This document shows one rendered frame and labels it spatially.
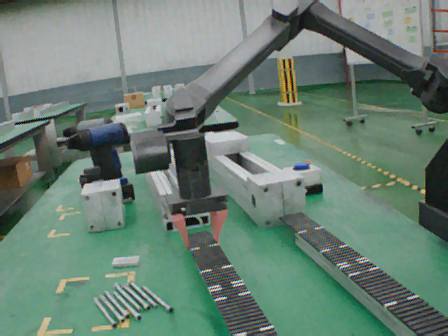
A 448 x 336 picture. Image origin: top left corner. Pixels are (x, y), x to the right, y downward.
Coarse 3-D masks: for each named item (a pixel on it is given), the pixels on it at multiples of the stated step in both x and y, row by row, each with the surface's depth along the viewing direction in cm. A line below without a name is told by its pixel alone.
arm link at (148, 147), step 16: (176, 96) 82; (176, 112) 81; (192, 112) 81; (160, 128) 81; (176, 128) 82; (192, 128) 83; (144, 144) 79; (160, 144) 79; (144, 160) 78; (160, 160) 79
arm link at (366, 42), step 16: (304, 0) 102; (304, 16) 109; (320, 16) 101; (336, 16) 102; (320, 32) 104; (336, 32) 101; (352, 32) 99; (368, 32) 99; (352, 48) 101; (368, 48) 98; (384, 48) 97; (400, 48) 97; (384, 64) 98; (400, 64) 95; (416, 64) 94; (432, 64) 91; (416, 80) 95; (416, 96) 99; (432, 112) 97
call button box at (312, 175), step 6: (282, 168) 122; (288, 168) 121; (306, 168) 117; (312, 168) 118; (318, 168) 117; (300, 174) 115; (306, 174) 115; (312, 174) 115; (318, 174) 116; (306, 180) 115; (312, 180) 116; (318, 180) 116; (306, 186) 116; (312, 186) 116; (318, 186) 116; (312, 192) 116; (318, 192) 117
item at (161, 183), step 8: (144, 176) 157; (152, 176) 120; (160, 176) 118; (168, 176) 130; (152, 184) 122; (160, 184) 110; (168, 184) 122; (176, 184) 120; (152, 192) 129; (160, 192) 103; (168, 192) 102; (176, 192) 113; (160, 200) 102; (160, 208) 106; (168, 208) 102; (184, 208) 103; (160, 216) 110; (168, 216) 103; (184, 216) 103; (192, 216) 103; (200, 216) 104; (208, 216) 104; (168, 224) 107; (192, 224) 105; (200, 224) 104; (208, 224) 105; (168, 232) 103
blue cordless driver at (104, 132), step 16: (96, 128) 125; (112, 128) 127; (64, 144) 122; (80, 144) 123; (96, 144) 125; (112, 144) 128; (96, 160) 127; (112, 160) 129; (112, 176) 129; (128, 192) 130
